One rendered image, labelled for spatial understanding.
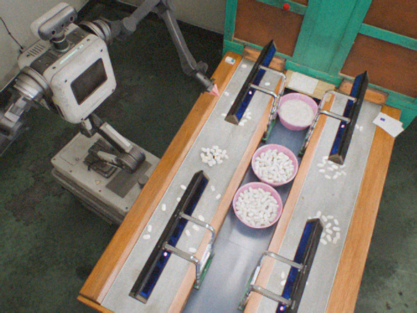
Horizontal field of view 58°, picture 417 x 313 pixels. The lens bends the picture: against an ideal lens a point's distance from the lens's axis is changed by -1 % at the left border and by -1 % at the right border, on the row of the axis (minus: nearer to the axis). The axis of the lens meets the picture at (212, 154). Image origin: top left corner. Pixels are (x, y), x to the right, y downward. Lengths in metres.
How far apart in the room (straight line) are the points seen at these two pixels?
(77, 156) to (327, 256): 1.67
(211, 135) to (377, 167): 0.99
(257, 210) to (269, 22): 1.17
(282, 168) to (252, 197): 0.27
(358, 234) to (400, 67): 1.02
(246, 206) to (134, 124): 1.54
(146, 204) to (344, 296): 1.09
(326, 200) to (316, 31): 1.01
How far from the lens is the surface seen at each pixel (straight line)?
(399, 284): 3.04
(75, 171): 2.61
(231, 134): 2.33
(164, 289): 1.96
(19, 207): 3.19
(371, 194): 2.30
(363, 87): 2.28
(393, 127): 2.61
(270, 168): 2.23
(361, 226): 2.19
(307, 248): 1.68
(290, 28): 2.50
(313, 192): 2.22
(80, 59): 1.79
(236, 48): 2.73
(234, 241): 2.09
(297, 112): 2.51
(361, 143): 2.49
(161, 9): 2.38
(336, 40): 2.47
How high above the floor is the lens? 2.65
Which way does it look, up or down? 58 degrees down
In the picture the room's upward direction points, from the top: 4 degrees clockwise
